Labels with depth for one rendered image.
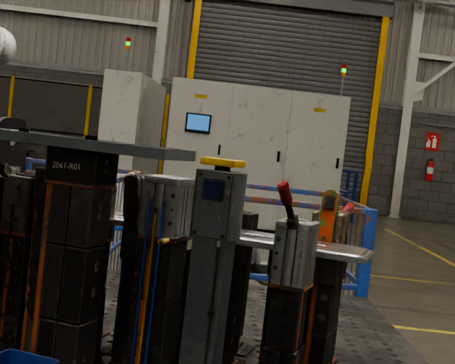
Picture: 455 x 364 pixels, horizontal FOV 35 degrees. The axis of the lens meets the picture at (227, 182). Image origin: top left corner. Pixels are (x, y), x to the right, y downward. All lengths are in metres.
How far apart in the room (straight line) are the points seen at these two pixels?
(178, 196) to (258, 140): 8.25
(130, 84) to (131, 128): 0.57
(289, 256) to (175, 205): 0.24
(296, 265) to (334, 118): 8.45
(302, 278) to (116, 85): 8.48
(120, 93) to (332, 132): 2.88
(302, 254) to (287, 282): 0.06
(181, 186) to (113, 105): 8.32
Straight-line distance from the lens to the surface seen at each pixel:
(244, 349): 1.74
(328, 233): 1.59
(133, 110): 9.59
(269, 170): 9.59
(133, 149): 1.16
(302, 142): 9.63
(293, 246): 1.28
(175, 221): 1.34
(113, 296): 2.16
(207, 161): 1.15
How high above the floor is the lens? 1.18
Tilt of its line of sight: 3 degrees down
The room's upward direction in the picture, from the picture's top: 7 degrees clockwise
